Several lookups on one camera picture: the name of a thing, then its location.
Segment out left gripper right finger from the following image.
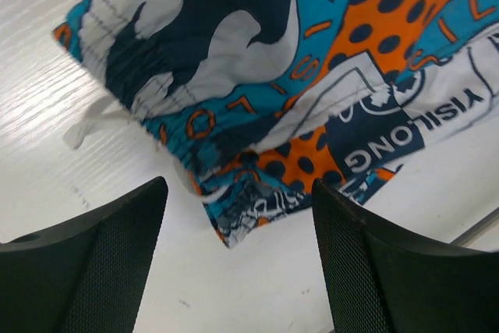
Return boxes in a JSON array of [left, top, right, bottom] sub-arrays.
[[312, 180, 498, 332]]

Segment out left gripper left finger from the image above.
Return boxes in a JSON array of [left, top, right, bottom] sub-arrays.
[[1, 177, 168, 333]]

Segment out patterned blue orange shorts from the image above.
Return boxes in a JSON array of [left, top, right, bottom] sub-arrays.
[[54, 0, 498, 247]]

